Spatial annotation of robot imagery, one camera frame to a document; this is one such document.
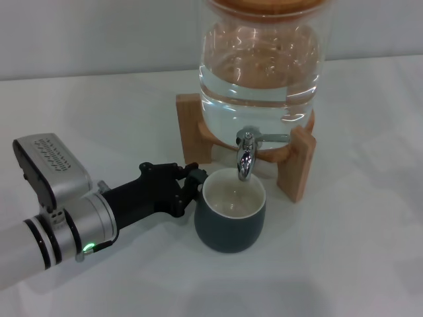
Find wooden jar lid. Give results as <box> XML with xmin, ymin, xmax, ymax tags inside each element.
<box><xmin>211</xmin><ymin>0</ymin><xmax>323</xmax><ymax>18</ymax></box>

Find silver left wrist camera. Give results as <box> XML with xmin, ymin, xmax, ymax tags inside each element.
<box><xmin>12</xmin><ymin>133</ymin><xmax>93</xmax><ymax>213</ymax></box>

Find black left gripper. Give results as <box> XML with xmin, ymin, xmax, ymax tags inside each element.
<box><xmin>98</xmin><ymin>160</ymin><xmax>208</xmax><ymax>232</ymax></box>

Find wooden dispenser stand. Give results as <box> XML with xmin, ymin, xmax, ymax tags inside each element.
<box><xmin>175</xmin><ymin>93</ymin><xmax>317</xmax><ymax>203</ymax></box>

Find glass water dispenser jar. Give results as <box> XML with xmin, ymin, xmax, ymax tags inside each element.
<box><xmin>197</xmin><ymin>0</ymin><xmax>331</xmax><ymax>149</ymax></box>

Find dark teal ceramic mug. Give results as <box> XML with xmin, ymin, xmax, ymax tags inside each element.
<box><xmin>194</xmin><ymin>167</ymin><xmax>267</xmax><ymax>254</ymax></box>

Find chrome faucet tap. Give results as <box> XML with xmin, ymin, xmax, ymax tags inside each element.
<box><xmin>235</xmin><ymin>125</ymin><xmax>291</xmax><ymax>182</ymax></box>

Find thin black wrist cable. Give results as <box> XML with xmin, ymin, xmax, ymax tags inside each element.
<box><xmin>86</xmin><ymin>227</ymin><xmax>119</xmax><ymax>254</ymax></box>

